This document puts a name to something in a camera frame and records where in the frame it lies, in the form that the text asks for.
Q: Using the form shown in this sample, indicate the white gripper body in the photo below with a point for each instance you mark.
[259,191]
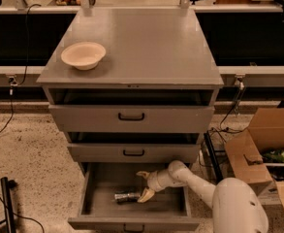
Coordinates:
[155,182]

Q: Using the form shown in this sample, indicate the silver redbull can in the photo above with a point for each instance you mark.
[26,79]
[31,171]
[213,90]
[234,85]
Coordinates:
[123,197]

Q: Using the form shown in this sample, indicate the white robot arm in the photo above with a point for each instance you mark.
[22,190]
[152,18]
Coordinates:
[235,206]

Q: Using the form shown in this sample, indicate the grey bottom drawer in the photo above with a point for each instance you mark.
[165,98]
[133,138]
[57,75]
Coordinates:
[168,210]

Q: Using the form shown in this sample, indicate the grey drawer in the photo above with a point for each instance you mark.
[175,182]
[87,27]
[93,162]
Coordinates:
[133,153]
[131,119]
[168,210]

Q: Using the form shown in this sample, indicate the grey middle drawer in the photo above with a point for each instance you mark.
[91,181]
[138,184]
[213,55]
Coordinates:
[133,153]

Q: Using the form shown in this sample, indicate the grey drawer cabinet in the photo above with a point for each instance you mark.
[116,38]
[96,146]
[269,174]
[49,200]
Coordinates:
[154,57]

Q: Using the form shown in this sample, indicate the grey top drawer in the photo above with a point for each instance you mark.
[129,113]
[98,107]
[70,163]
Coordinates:
[131,119]

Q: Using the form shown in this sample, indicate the black bar leaning on floor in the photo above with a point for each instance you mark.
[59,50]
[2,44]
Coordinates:
[213,158]

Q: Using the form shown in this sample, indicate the green bag in box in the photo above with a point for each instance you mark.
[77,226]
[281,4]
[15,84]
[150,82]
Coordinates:
[273,156]

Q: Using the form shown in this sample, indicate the brown cardboard box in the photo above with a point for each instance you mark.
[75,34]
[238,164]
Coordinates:
[265,131]

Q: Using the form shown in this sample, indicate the cream paper bowl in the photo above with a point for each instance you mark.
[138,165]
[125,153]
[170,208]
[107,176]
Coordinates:
[83,55]

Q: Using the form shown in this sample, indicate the black stand with cable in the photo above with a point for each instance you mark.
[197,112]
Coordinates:
[9,216]

